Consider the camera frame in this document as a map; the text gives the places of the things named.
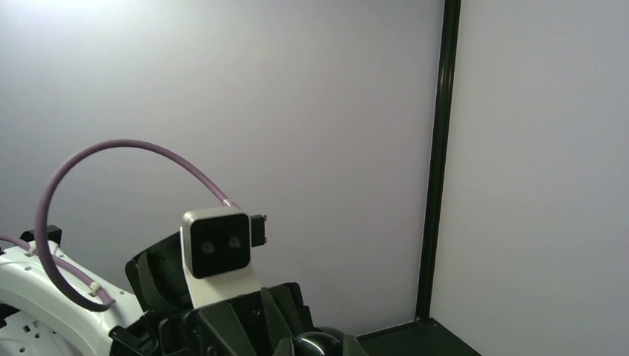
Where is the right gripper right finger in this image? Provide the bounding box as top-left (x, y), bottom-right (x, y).
top-left (343, 335), bottom-right (369, 356)

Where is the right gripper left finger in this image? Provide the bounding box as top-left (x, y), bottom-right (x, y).
top-left (273, 338), bottom-right (295, 356)

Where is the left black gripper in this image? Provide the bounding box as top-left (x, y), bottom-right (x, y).
top-left (109, 282), bottom-right (315, 356)

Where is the black earbuds charging case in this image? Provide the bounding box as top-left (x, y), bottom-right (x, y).
top-left (292, 327), bottom-right (346, 356)

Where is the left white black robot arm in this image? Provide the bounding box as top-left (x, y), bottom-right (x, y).
top-left (1, 227), bottom-right (315, 355)

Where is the black enclosure frame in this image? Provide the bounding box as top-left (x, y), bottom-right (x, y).
top-left (358, 0), bottom-right (478, 355)

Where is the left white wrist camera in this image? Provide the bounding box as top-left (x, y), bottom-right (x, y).
top-left (180, 206), bottom-right (262, 309)

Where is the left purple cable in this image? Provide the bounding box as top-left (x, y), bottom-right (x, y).
top-left (0, 139), bottom-right (240, 314)

